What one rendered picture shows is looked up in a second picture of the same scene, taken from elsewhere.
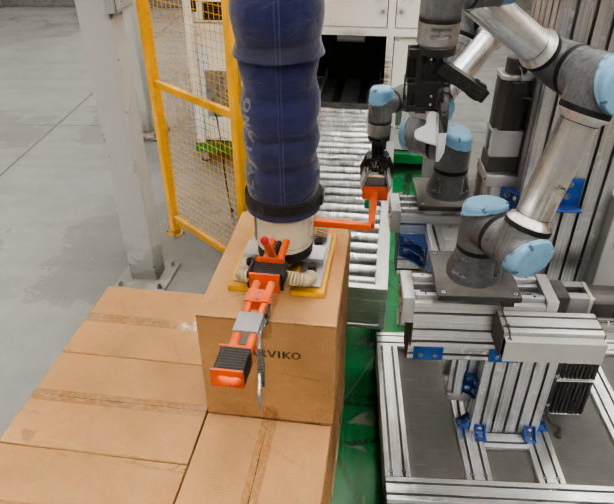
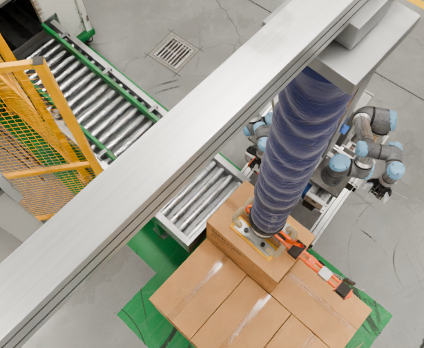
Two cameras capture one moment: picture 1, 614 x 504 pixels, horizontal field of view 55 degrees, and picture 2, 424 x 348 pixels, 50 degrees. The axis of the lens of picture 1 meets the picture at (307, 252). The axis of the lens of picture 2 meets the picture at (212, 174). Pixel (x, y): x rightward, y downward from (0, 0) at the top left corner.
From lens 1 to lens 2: 2.45 m
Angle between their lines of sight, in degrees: 47
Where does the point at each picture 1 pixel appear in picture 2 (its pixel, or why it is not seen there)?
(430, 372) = not seen: hidden behind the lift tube
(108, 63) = (20, 217)
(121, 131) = not seen: hidden behind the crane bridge
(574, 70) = (380, 124)
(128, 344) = (205, 307)
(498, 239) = (358, 174)
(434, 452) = (302, 213)
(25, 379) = not seen: outside the picture
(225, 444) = (290, 295)
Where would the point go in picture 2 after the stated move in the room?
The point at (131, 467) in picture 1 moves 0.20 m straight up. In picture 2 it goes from (280, 335) to (285, 332)
